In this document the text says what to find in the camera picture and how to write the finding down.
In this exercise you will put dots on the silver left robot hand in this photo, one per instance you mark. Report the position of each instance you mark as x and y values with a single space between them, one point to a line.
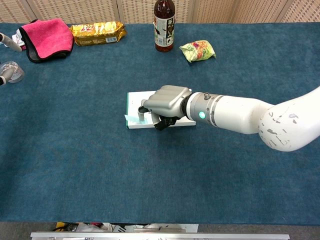
11 43

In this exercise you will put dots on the light blue paper sheet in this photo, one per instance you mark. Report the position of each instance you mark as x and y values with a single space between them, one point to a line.
132 119

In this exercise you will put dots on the dark glass bottle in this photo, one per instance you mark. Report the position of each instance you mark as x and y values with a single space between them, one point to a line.
163 30

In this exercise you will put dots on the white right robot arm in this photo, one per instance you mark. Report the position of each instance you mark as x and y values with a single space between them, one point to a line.
240 112

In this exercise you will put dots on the yellow green snack bag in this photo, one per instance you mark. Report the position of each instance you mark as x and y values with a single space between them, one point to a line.
198 51

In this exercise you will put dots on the pink cloth with black edge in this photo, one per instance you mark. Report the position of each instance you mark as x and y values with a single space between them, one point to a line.
47 37

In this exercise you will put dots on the gold snack packet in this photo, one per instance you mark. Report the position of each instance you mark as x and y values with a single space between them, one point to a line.
97 33

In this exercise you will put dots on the white paper box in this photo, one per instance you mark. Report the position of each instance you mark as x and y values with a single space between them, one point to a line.
136 100

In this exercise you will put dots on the beige woven folding screen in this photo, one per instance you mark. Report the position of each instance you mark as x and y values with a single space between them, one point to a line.
225 11

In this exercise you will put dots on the aluminium profile rail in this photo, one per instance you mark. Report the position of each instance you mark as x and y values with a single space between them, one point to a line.
160 236

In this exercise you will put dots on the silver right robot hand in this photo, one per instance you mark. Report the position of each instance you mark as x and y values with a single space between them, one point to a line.
165 100

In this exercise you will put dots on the clear container of clips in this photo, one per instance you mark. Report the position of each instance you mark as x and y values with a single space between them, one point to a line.
19 73

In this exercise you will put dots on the blue felt table cover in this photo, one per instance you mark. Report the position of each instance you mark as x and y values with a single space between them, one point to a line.
150 175

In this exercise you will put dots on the white plastic bag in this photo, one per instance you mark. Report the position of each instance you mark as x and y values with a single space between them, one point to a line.
85 227

